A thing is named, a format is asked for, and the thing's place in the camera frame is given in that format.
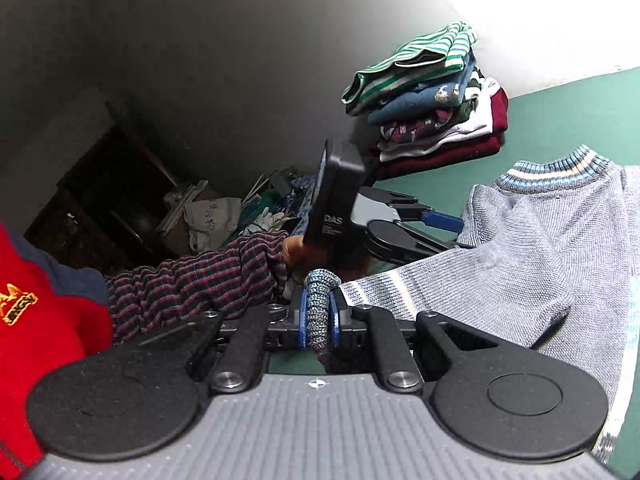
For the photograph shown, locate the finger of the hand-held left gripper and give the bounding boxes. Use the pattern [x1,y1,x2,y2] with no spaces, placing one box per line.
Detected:
[361,186,463,233]
[397,222,473,256]

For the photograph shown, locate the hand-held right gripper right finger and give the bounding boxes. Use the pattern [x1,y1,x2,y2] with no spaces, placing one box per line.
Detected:
[329,292,501,393]

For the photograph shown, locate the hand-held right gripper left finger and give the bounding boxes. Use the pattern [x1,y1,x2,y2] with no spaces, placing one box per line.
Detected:
[139,287,312,393]

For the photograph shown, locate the grey knit sweater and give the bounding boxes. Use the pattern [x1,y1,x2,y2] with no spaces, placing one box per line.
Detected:
[305,145,640,466]

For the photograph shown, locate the person's left hand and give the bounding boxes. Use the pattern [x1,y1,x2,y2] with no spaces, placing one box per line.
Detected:
[282,235,313,267]

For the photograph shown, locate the blue patterned cloth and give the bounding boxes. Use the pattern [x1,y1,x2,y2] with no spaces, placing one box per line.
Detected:
[272,175,321,221]

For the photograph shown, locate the white gloves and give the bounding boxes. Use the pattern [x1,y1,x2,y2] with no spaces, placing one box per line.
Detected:
[242,210,291,236]

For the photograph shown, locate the plaid shirt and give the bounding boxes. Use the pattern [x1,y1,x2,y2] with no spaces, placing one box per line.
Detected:
[380,110,453,146]

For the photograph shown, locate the white shirt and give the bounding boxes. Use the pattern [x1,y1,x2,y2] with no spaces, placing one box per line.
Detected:
[377,77,502,163]

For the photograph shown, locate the blue knit sweater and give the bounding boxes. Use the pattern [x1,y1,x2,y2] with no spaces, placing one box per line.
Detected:
[366,55,478,126]

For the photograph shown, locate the white cloth bag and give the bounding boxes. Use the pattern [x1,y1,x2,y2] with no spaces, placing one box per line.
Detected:
[182,197,243,253]

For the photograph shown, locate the green striped shirt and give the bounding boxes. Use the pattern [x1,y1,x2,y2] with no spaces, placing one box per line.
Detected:
[341,21,478,117]

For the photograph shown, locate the dark wooden cabinet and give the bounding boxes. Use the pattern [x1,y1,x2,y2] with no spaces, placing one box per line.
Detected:
[22,120,181,276]

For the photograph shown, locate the person's red jacket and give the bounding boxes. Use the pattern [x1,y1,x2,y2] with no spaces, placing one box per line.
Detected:
[0,222,113,468]

